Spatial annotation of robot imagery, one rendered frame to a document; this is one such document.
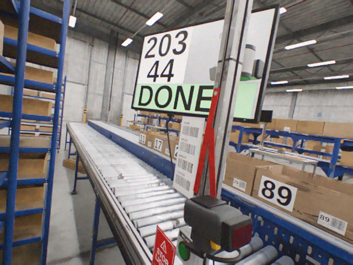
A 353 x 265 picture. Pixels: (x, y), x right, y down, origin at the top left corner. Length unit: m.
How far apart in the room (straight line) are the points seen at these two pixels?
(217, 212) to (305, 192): 0.66
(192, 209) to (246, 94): 0.32
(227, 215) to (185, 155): 0.19
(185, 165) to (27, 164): 1.25
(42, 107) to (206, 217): 1.31
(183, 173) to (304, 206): 0.63
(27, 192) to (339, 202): 1.70
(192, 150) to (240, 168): 0.67
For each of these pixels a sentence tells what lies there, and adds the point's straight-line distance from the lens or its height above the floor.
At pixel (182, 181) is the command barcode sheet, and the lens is 0.46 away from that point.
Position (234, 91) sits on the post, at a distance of 0.40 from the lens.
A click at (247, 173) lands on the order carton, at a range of 1.05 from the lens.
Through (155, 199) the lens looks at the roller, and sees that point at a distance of 1.14.
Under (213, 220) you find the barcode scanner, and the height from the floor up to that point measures 1.08.
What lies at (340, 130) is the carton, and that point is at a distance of 5.54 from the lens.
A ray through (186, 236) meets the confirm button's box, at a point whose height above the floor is 0.98.
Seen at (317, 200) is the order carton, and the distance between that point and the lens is 0.93.
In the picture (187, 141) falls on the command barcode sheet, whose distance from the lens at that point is 0.44.
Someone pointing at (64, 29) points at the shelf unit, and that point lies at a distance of 1.42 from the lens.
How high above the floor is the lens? 1.23
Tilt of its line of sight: 4 degrees down
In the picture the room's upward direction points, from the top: 8 degrees clockwise
